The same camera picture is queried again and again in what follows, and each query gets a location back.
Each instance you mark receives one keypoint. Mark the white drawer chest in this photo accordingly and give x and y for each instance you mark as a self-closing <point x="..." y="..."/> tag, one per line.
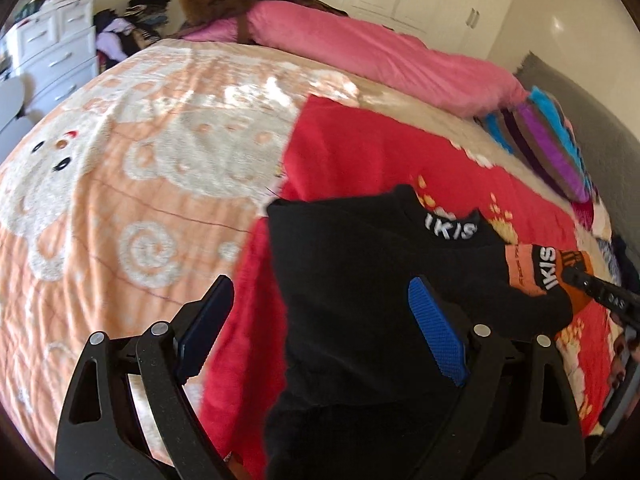
<point x="53" y="52"/>

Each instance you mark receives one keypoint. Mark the pile of clothes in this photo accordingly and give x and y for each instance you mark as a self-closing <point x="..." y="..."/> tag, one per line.
<point x="118" y="36"/>

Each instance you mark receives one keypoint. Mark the grey headboard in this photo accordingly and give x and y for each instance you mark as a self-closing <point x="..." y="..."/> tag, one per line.
<point x="610" y="150"/>

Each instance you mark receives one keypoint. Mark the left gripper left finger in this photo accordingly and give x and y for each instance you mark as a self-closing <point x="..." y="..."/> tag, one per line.
<point x="99" y="432"/>

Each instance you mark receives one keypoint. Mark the striped colourful pillow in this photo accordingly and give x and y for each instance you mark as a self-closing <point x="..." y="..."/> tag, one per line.
<point x="538" y="133"/>

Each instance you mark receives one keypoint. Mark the pink duvet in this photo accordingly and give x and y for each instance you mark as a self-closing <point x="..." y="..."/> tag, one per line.
<point x="463" y="86"/>

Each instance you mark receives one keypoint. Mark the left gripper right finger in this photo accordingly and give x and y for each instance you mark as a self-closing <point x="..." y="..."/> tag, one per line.
<point x="515" y="418"/>

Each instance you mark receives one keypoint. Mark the black orange sweater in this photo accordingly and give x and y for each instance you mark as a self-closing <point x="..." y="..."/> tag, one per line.
<point x="364" y="397"/>

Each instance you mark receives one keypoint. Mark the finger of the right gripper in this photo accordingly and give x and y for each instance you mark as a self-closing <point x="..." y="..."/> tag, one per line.
<point x="623" y="304"/>

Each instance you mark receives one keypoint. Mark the orange white fleece blanket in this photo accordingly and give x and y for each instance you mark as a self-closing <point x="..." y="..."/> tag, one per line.
<point x="131" y="197"/>

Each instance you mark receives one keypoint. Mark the red floral blanket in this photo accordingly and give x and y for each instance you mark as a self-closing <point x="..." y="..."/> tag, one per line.
<point x="337" y="151"/>

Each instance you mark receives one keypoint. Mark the right hand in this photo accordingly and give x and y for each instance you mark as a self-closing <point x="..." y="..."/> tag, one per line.
<point x="624" y="349"/>

